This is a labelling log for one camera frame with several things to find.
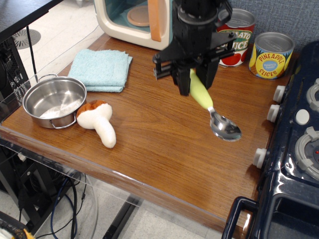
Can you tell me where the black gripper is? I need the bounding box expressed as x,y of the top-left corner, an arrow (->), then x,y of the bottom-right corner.
153,0 -> 236,96

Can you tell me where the yellow handled metal spoon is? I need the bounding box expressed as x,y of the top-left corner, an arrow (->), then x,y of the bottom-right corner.
189,69 -> 242,141

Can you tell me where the plush mushroom toy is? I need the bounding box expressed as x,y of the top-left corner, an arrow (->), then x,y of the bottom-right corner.
76,100 -> 116,148

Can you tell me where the toy microwave oven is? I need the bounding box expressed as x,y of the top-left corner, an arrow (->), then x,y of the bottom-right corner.
94,0 -> 172,50

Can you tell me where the tomato sauce can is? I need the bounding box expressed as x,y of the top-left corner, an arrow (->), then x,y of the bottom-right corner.
217,8 -> 256,67

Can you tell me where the pineapple slices can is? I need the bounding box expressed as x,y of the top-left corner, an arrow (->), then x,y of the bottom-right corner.
249,32 -> 295,79

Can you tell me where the light blue folded cloth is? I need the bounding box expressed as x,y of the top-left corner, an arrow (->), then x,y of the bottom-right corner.
68,49 -> 133,93

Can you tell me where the small steel pot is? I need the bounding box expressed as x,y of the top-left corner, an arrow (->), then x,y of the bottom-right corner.
22,76 -> 87,129

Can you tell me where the dark blue toy stove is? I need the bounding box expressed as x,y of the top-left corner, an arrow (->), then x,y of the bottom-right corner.
222,41 -> 319,239

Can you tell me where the black table leg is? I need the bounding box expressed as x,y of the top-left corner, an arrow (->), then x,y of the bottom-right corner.
102,200 -> 139,239

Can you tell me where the black computer tower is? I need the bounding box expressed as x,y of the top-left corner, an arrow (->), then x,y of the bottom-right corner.
0,37 -> 28,102

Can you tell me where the black desk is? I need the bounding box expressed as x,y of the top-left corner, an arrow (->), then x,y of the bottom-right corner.
0,0 -> 62,42

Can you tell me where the yellow sponge object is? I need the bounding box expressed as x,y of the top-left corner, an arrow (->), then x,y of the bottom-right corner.
23,229 -> 34,239

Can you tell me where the black cable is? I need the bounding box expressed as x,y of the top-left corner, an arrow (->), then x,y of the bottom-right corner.
34,174 -> 88,239

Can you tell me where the blue cable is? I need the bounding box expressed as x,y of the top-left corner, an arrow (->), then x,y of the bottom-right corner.
50,178 -> 78,239

